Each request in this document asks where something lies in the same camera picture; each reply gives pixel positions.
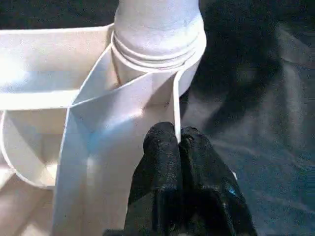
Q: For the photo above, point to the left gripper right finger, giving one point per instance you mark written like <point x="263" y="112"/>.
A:
<point x="211" y="191"/>

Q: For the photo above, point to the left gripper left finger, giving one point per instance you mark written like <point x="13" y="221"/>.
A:
<point x="157" y="187"/>

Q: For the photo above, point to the white compartment tray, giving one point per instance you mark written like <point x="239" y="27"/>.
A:
<point x="74" y="113"/>

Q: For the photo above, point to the white plastic table leg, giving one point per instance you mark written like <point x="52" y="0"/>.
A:
<point x="160" y="29"/>

